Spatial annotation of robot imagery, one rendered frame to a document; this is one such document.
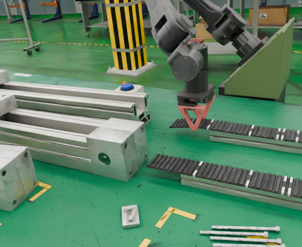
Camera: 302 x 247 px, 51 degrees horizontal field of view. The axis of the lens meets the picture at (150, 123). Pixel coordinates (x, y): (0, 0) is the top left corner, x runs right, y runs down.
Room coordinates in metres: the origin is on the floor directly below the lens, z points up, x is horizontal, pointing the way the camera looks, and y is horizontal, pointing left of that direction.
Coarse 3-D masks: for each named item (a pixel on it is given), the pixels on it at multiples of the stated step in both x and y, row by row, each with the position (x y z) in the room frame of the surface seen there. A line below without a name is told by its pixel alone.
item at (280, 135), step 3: (279, 129) 0.65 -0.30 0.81; (282, 129) 0.65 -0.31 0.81; (285, 129) 0.65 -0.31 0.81; (279, 132) 0.63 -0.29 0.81; (282, 132) 0.63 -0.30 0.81; (285, 132) 0.64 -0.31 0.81; (276, 135) 0.63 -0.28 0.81; (279, 135) 0.63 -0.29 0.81; (282, 135) 0.62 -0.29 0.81; (276, 138) 0.61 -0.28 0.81; (279, 138) 0.61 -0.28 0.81; (282, 138) 0.61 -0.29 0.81
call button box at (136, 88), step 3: (120, 87) 1.00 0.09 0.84; (135, 87) 0.98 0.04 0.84; (138, 87) 0.98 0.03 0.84; (141, 87) 0.98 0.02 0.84; (114, 90) 0.98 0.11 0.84; (117, 90) 0.97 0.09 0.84; (120, 90) 0.97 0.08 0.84; (123, 90) 0.96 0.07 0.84; (126, 90) 0.96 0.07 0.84; (129, 90) 0.96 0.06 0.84; (132, 90) 0.96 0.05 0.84; (135, 90) 0.95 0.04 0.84; (138, 90) 0.96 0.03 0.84; (141, 90) 0.98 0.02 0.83
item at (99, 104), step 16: (16, 96) 0.97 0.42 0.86; (32, 96) 0.94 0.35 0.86; (48, 96) 0.91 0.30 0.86; (64, 96) 0.90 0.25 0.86; (80, 96) 0.94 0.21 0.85; (96, 96) 0.91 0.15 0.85; (112, 96) 0.88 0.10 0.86; (128, 96) 0.85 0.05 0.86; (144, 96) 0.83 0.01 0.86; (48, 112) 0.92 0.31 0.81; (64, 112) 0.88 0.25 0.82; (80, 112) 0.85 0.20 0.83; (96, 112) 0.82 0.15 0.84; (112, 112) 0.79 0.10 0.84; (128, 112) 0.78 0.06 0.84; (144, 112) 0.82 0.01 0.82
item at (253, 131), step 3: (252, 126) 0.68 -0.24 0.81; (255, 126) 0.68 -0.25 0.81; (258, 126) 0.67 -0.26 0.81; (252, 129) 0.66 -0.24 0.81; (255, 129) 0.66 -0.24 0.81; (258, 129) 0.66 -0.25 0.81; (249, 132) 0.65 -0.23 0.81; (252, 132) 0.65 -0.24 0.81; (255, 132) 0.65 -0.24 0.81; (249, 135) 0.64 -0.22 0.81; (252, 135) 0.64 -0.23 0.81; (255, 135) 0.63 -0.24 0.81
